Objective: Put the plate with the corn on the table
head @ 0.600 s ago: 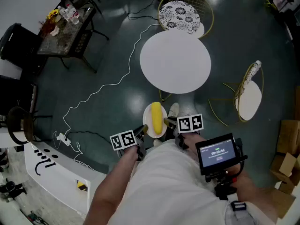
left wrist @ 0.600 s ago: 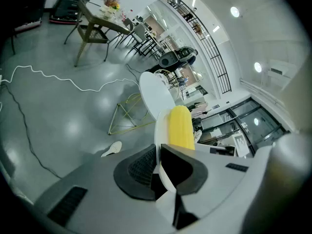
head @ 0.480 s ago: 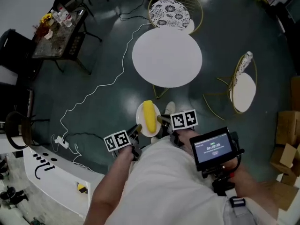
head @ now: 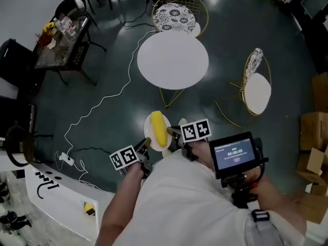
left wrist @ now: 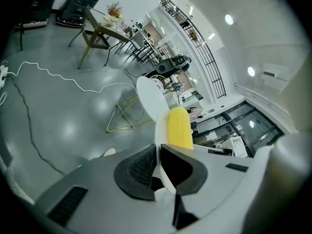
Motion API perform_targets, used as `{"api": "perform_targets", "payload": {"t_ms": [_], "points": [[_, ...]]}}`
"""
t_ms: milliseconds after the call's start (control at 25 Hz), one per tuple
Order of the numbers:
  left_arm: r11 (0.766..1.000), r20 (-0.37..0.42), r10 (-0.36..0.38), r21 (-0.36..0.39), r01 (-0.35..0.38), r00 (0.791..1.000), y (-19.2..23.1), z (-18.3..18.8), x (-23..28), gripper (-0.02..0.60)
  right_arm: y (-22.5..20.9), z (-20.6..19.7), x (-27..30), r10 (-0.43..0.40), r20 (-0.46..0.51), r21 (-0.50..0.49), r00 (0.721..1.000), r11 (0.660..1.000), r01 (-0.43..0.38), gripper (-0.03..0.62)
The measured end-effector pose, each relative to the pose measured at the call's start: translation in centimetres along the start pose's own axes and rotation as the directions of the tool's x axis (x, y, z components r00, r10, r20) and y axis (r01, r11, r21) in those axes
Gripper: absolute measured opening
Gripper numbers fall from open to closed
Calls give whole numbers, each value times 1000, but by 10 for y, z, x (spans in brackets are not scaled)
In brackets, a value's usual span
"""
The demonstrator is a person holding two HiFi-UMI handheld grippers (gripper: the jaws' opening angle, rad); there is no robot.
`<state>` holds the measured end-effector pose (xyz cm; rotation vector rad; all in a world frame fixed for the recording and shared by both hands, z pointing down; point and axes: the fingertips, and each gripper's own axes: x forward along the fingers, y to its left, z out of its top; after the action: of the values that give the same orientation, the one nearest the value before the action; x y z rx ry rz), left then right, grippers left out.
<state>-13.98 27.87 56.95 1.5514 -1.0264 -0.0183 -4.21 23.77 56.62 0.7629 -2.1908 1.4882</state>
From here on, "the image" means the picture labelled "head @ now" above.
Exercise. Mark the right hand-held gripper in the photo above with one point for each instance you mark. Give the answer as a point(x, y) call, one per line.
point(194, 131)

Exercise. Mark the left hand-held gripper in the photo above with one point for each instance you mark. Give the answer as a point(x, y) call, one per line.
point(124, 158)

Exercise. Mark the white oval plate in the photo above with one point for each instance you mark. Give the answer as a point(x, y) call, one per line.
point(148, 131)

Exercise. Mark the yellow corn cob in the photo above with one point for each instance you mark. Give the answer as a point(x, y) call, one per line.
point(158, 128)

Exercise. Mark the person's left forearm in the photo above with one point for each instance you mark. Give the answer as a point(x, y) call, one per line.
point(120, 201)

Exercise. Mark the person's right forearm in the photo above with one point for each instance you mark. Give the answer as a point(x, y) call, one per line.
point(276, 201)

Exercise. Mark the round white table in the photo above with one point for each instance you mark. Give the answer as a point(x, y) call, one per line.
point(173, 60)

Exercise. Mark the person's white shoe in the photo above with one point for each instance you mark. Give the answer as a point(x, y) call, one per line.
point(167, 154)
point(182, 122)

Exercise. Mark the person's white shirt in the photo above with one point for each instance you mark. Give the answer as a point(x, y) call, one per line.
point(179, 201)

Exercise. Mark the white power strip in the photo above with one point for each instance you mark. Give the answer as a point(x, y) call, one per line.
point(66, 158)

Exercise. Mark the yellow black object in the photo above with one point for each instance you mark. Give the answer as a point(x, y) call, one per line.
point(89, 209)

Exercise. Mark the white counter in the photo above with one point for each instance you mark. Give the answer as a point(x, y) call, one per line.
point(59, 201)

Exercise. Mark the black white floral cushion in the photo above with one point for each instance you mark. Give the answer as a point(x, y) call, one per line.
point(174, 17)

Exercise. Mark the dark glass side table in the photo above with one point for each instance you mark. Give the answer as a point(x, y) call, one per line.
point(59, 55)

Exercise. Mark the black round stool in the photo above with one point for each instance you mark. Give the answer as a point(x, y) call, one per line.
point(19, 147)

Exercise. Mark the white figurine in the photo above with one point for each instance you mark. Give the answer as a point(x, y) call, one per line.
point(52, 43)

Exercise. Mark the group of clear water bottles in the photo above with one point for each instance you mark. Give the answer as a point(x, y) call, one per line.
point(65, 25)

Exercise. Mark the open cardboard box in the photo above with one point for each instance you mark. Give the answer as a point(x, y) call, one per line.
point(314, 165)

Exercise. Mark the yellow sunflower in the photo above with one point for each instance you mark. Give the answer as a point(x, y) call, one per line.
point(49, 27)

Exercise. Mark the black metal chair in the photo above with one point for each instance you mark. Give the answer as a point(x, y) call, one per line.
point(64, 5)

